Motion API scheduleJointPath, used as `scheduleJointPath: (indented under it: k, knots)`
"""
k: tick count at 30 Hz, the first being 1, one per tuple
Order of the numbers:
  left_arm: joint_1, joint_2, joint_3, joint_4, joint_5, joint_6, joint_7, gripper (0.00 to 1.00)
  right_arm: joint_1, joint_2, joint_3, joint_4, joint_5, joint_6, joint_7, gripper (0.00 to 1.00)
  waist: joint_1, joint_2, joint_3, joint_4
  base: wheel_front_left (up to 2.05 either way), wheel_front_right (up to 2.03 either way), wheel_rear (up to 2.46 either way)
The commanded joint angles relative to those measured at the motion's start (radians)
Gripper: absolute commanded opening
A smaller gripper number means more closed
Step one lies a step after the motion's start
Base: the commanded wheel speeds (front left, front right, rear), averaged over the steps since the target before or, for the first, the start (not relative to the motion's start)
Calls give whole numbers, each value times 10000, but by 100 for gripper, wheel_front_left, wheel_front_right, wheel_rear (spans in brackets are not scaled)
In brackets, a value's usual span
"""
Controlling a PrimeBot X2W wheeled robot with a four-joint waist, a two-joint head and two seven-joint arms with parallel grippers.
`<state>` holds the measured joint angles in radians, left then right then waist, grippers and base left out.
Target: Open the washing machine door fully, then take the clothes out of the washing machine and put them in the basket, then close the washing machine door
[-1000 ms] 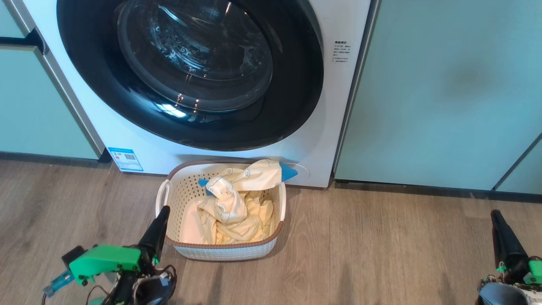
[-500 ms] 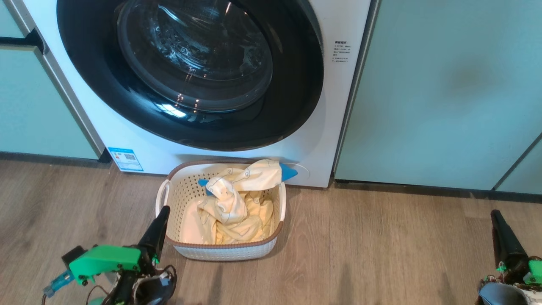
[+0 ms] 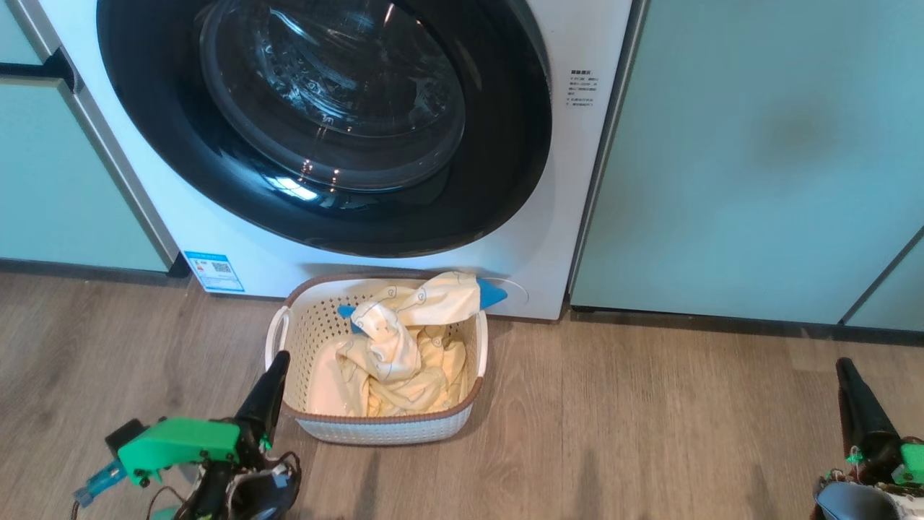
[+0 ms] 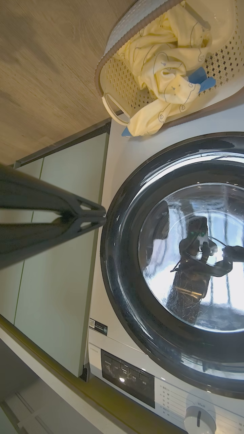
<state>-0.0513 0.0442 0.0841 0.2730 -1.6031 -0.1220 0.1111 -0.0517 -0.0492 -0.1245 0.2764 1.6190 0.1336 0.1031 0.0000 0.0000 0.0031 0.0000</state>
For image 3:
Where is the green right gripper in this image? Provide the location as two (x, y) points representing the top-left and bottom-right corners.
(835, 357), (924, 486)

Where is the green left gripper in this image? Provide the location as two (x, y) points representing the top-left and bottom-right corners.
(116, 350), (292, 488)

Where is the pale yellow printed garment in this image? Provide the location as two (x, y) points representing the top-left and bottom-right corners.
(309, 271), (508, 417)

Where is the grey washing machine door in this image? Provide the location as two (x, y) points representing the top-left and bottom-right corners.
(96, 0), (554, 259)

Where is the white perforated basket brown rim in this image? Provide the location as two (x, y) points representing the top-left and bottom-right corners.
(264, 272), (489, 446)

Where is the white front-load washing machine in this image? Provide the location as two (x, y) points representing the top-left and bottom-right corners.
(36, 0), (635, 321)

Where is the blue energy label sticker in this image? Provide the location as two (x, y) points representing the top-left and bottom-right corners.
(183, 251), (245, 294)

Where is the round drain filter cover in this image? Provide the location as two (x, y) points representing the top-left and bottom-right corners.
(476, 272), (530, 312)

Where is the wide teal cabinet panel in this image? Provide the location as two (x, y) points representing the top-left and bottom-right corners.
(570, 0), (924, 325)

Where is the thin black left gripper cable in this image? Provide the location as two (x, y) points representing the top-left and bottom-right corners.
(148, 451), (301, 520)

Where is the blue cable connector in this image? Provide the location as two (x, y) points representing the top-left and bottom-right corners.
(72, 461), (128, 508)

